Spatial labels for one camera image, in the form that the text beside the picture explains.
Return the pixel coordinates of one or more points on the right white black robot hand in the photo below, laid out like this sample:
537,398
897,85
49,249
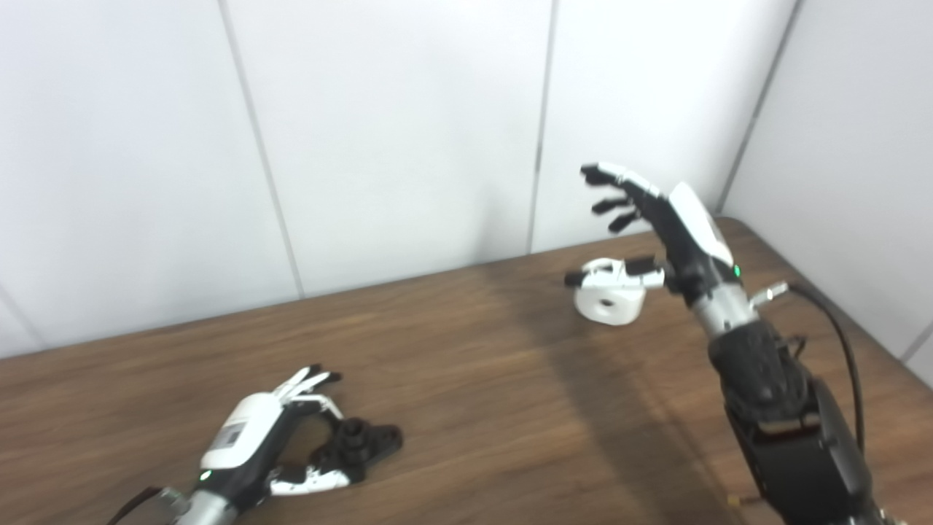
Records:
689,233

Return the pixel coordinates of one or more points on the black plastic holder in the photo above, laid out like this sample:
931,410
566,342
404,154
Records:
361,445

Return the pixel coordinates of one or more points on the round white plastic piece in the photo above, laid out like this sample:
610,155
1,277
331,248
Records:
619,306

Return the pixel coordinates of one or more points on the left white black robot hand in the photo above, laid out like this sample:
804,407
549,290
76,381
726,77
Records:
244,434

